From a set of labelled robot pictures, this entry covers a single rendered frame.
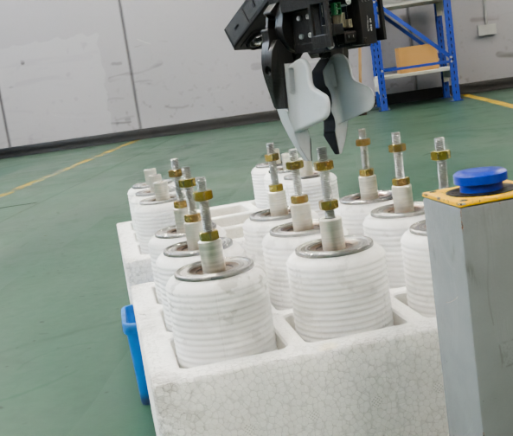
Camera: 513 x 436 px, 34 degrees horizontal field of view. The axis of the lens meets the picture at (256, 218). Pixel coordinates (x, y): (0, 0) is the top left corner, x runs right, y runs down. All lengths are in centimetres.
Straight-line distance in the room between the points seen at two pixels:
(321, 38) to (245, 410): 33
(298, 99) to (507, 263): 25
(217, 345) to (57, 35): 690
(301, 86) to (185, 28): 658
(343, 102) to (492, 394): 31
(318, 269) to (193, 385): 15
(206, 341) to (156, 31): 667
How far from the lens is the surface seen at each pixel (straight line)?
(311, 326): 79
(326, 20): 72
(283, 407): 75
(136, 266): 126
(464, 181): 64
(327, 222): 79
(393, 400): 78
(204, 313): 75
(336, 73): 80
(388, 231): 91
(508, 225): 64
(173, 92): 734
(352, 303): 77
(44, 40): 763
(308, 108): 75
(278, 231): 91
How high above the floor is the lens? 43
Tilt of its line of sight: 10 degrees down
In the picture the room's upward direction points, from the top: 8 degrees counter-clockwise
